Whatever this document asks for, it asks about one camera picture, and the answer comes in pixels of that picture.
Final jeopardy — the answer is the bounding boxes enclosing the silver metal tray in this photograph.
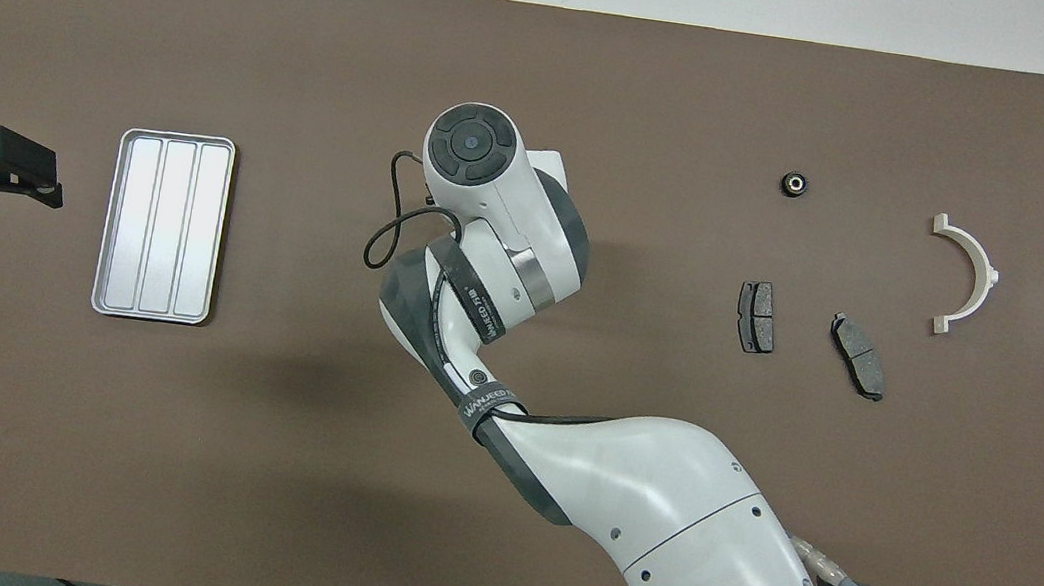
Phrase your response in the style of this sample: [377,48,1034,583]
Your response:
[88,122,239,331]

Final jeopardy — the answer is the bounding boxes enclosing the brown table mat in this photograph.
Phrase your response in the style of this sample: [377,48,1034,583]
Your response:
[0,0,1044,586]

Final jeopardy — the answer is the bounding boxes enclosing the rectangular dark brake pad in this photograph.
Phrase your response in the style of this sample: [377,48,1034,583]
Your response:
[731,279,783,357]

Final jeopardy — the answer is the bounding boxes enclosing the curved dark brake pad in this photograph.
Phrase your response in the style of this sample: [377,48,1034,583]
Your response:
[820,311,896,403]

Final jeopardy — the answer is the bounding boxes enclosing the white curved plastic bracket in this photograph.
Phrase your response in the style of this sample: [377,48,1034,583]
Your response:
[917,212,1009,344]

